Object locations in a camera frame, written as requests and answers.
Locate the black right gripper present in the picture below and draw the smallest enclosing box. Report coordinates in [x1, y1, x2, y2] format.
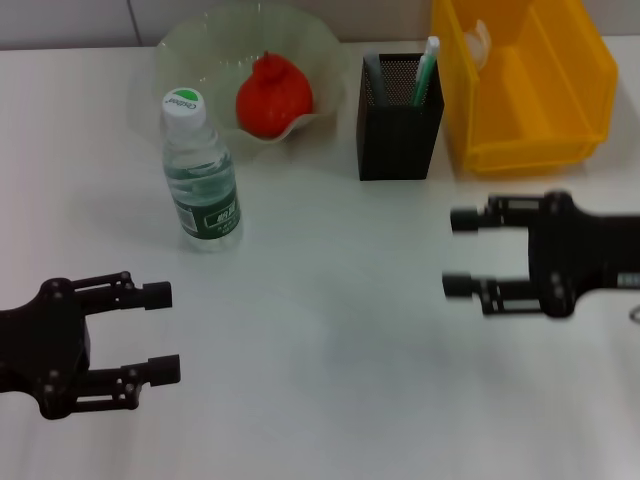
[442, 189, 640, 319]

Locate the clear green-label water bottle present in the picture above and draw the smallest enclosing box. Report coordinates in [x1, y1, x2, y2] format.
[160, 87, 244, 254]

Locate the black mesh pen holder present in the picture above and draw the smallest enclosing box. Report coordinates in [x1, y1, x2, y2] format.
[357, 52, 446, 182]

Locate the translucent green fruit bowl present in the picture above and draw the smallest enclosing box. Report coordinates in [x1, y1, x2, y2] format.
[129, 4, 351, 161]

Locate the yellow plastic bin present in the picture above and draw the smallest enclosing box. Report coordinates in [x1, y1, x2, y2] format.
[430, 0, 620, 179]

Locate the red-orange fruit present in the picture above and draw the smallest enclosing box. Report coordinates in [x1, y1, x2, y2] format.
[235, 50, 315, 139]

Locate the green utility knife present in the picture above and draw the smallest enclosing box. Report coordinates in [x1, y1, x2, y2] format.
[409, 35, 442, 109]

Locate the grey marker pen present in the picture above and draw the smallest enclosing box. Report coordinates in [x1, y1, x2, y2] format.
[363, 55, 390, 107]

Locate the white paper ball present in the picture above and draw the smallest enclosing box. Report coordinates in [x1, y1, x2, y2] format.
[462, 19, 494, 69]

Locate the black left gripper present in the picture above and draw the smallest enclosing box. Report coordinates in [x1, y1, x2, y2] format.
[0, 271, 182, 421]

